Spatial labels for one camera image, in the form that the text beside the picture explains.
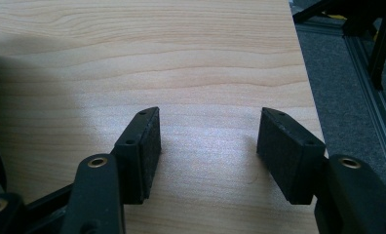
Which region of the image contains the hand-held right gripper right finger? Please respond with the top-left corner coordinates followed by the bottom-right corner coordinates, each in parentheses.
top-left (256, 106), bottom-right (327, 206)

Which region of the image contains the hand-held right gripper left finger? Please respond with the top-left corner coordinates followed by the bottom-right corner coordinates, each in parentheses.
top-left (111, 106), bottom-right (163, 206)

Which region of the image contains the black metal stand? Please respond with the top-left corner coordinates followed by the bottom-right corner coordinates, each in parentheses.
top-left (291, 0), bottom-right (386, 92)

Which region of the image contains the aluminium frame rail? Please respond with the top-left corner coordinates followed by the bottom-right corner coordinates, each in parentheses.
top-left (294, 19), bottom-right (386, 193)

